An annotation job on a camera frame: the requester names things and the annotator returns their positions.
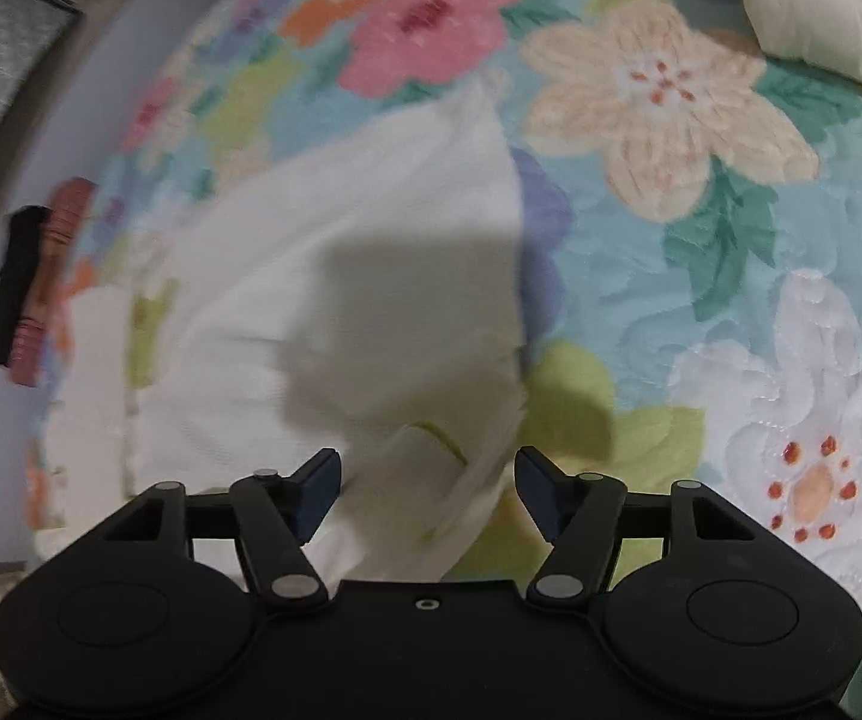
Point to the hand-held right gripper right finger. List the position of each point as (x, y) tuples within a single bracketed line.
[(543, 487)]

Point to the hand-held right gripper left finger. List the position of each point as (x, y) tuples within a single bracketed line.
[(317, 491)]

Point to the white pajama shirt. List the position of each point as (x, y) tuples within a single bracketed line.
[(341, 277)]

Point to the floral quilted bedspread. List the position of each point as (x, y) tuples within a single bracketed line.
[(700, 240)]

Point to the pink suitcase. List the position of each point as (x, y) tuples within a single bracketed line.
[(48, 292)]

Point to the black folded cloth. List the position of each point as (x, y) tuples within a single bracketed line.
[(18, 285)]

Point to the grey window curtain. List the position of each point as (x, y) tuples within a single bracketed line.
[(3, 67)]

